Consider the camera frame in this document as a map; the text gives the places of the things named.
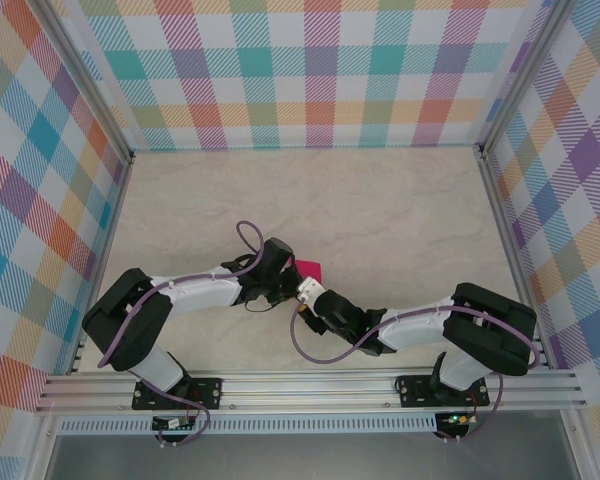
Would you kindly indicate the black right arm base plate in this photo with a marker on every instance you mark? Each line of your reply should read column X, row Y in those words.
column 412, row 390

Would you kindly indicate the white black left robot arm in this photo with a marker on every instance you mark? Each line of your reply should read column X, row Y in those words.
column 200, row 295

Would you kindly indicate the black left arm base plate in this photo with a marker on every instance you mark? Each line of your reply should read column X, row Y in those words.
column 205, row 392

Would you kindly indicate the grey metal plate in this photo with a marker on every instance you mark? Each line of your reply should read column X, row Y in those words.
column 305, row 457

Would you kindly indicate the aluminium side rail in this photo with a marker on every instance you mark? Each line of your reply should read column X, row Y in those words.
column 510, row 250
column 107, row 250

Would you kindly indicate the left circuit board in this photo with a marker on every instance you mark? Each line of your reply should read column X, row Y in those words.
column 177, row 424

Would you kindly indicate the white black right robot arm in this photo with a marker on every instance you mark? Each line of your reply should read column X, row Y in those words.
column 415, row 325

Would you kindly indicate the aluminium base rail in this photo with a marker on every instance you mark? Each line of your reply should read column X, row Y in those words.
column 305, row 392

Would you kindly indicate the pink paper sheet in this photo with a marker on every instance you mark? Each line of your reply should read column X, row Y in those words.
column 311, row 270

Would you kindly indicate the right circuit board with LED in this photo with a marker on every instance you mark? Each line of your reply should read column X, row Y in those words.
column 457, row 419

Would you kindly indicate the aluminium frame post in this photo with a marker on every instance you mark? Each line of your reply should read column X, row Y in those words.
column 522, row 85
column 87, row 85

